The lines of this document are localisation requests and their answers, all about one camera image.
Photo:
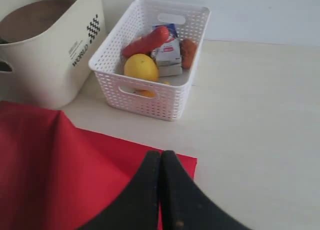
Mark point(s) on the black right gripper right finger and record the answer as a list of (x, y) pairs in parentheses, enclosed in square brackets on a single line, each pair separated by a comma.
[(183, 205)]

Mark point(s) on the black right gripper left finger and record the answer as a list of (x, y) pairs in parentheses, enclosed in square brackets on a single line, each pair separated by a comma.
[(137, 206)]

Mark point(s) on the red tablecloth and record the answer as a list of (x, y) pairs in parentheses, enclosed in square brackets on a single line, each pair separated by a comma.
[(54, 175)]

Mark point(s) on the yellow cheese wedge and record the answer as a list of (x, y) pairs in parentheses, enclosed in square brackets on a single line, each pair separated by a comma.
[(145, 92)]

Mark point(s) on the yellow lemon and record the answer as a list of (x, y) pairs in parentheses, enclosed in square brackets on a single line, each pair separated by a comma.
[(141, 66)]

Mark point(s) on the blue white milk carton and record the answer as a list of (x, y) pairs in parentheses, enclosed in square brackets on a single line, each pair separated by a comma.
[(168, 57)]

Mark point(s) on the red sausage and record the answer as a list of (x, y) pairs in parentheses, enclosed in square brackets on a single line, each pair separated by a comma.
[(147, 43)]

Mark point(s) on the brown wooden plate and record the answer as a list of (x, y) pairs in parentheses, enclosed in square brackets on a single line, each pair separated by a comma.
[(31, 20)]

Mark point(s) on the white perforated plastic basket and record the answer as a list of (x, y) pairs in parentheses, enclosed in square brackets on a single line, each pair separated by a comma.
[(166, 98)]

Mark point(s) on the cream plastic bin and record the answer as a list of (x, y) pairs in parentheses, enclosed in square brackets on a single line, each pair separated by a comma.
[(49, 70)]

